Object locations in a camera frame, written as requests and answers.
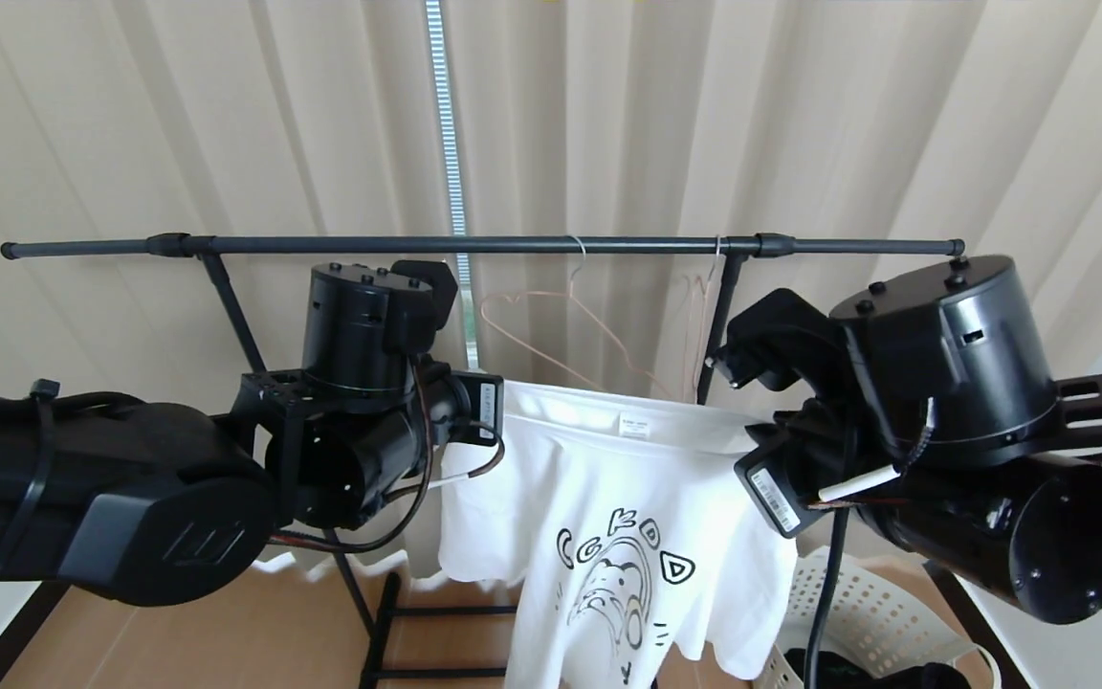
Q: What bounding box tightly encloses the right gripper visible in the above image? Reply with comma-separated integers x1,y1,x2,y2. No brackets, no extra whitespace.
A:
735,402,1102,625

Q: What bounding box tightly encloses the white printed t-shirt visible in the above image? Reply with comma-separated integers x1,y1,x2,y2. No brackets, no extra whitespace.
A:
438,380,801,689

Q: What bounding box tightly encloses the beige curtain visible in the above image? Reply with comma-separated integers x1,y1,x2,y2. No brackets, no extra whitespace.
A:
0,0,1102,587

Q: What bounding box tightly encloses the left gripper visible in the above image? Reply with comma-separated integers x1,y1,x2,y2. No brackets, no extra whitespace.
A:
269,362,506,530

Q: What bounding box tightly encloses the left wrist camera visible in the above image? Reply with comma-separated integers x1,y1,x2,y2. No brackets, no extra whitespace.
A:
386,258,461,357

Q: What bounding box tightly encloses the black clothes rack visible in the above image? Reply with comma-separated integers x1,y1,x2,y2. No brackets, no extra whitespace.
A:
0,233,965,689

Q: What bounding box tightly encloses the pink clothes hanger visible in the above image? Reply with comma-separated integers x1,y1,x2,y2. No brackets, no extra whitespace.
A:
680,239,726,403
479,237,682,399

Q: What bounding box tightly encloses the white laundry basket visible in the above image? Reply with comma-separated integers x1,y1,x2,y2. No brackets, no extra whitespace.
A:
752,547,1002,689

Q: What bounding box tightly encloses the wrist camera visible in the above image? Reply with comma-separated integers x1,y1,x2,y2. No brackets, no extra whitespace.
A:
386,258,461,357
707,287,849,395

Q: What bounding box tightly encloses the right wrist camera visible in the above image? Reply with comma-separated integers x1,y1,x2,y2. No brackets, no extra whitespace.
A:
707,287,849,395

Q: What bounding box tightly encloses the black garment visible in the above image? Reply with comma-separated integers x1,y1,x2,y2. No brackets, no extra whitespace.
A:
781,649,973,689

